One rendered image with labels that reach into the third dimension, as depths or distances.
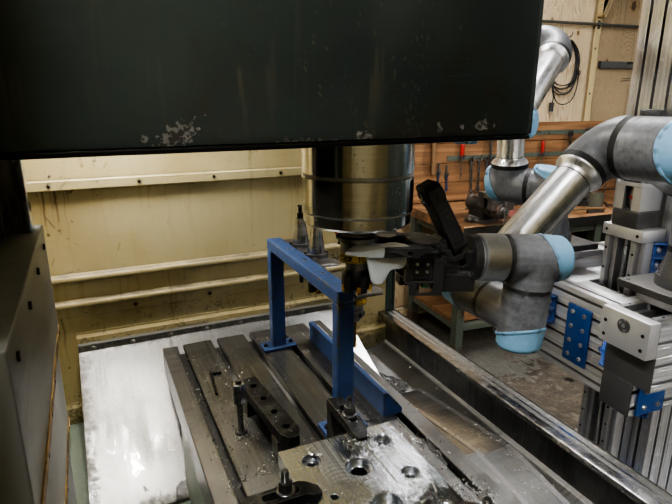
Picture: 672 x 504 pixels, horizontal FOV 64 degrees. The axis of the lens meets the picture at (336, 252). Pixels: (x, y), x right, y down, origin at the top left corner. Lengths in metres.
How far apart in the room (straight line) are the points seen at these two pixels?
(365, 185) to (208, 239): 1.13
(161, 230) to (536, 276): 1.20
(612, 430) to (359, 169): 1.41
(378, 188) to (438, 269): 0.17
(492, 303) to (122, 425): 1.11
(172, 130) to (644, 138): 0.79
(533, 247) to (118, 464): 1.18
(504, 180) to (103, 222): 1.25
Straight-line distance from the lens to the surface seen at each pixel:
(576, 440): 1.51
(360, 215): 0.70
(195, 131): 0.57
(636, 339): 1.42
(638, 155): 1.07
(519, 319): 0.90
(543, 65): 1.62
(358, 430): 1.06
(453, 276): 0.84
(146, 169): 1.70
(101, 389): 1.75
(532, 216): 1.04
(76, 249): 1.75
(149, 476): 1.58
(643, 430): 1.95
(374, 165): 0.70
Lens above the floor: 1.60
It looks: 16 degrees down
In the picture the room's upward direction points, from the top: straight up
